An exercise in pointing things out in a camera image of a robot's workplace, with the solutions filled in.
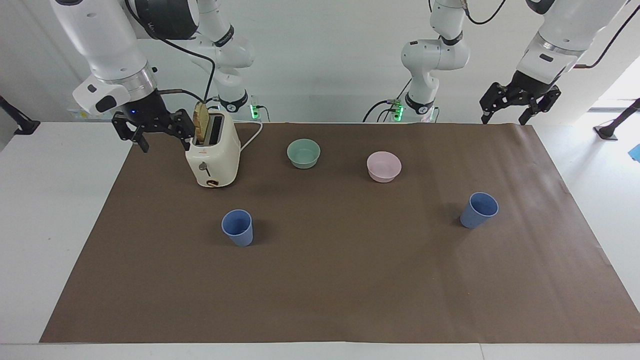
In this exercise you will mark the slice of toast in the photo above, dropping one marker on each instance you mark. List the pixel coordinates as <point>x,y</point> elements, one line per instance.
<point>201,122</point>

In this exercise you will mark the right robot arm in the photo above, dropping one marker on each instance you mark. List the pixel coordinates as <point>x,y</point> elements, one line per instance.
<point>107,45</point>

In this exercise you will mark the cream white toaster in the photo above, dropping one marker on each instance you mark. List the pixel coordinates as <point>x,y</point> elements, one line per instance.
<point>217,155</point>

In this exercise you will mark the blue cup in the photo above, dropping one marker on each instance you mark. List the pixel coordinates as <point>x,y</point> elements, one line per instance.
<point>476,212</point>
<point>238,230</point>

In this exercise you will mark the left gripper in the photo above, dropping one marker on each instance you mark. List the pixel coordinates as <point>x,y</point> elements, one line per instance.
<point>529,84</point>

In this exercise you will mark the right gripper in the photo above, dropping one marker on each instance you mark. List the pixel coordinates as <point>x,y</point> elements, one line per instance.
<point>147,111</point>

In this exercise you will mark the green bowl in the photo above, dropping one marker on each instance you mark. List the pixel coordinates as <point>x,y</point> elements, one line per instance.
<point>303,154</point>

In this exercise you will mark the black stand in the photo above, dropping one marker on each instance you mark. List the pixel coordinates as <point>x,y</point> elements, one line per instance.
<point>620,120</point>
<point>20,122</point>

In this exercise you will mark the pink bowl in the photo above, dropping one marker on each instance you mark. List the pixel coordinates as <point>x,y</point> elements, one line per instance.
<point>383,167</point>

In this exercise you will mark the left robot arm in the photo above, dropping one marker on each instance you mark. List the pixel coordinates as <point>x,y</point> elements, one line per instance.
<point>560,30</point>

